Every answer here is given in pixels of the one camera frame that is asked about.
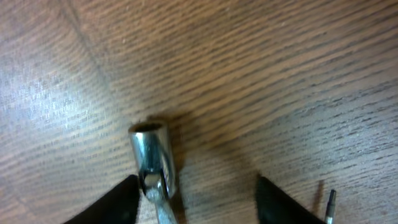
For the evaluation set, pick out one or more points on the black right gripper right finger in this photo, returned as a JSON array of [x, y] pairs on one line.
[[274, 206]]

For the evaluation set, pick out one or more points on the silver combination wrench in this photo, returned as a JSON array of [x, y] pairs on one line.
[[151, 144]]

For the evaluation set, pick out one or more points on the green handled screwdriver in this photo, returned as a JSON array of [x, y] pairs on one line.
[[330, 208]]

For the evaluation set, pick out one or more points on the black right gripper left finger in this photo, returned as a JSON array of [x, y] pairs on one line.
[[118, 206]]

